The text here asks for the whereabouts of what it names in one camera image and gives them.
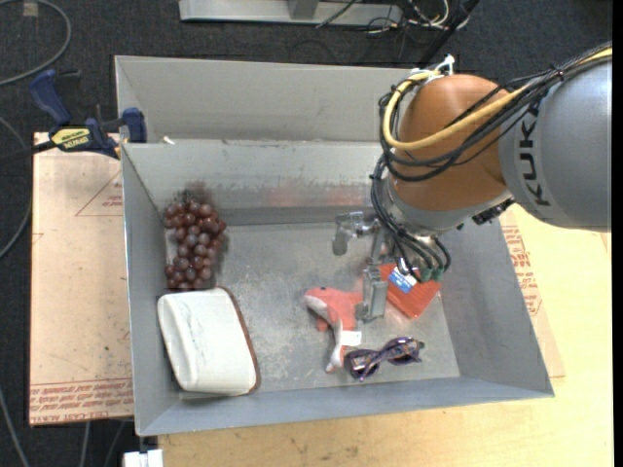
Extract dark red grape bunch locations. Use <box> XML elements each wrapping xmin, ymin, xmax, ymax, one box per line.
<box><xmin>162</xmin><ymin>190</ymin><xmax>228</xmax><ymax>291</ymax></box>

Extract orange and white toy fish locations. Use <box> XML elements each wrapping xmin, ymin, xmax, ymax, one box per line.
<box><xmin>301</xmin><ymin>286</ymin><xmax>364</xmax><ymax>375</ymax></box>

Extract purple sunglasses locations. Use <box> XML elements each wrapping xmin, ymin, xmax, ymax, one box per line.
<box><xmin>344</xmin><ymin>336</ymin><xmax>426</xmax><ymax>383</ymax></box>

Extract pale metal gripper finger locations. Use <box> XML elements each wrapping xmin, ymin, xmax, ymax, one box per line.
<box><xmin>332</xmin><ymin>210</ymin><xmax>382</xmax><ymax>257</ymax></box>
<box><xmin>354</xmin><ymin>262</ymin><xmax>390</xmax><ymax>323</ymax></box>

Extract grey metal bin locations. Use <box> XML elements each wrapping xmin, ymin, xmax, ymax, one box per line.
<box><xmin>114</xmin><ymin>54</ymin><xmax>555</xmax><ymax>437</ymax></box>

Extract red flat wedge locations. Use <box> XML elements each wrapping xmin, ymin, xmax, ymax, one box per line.
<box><xmin>378</xmin><ymin>262</ymin><xmax>443</xmax><ymax>320</ymax></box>

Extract white toy bread, brown crust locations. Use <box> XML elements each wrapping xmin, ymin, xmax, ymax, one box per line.
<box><xmin>156</xmin><ymin>286</ymin><xmax>262</xmax><ymax>398</ymax></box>

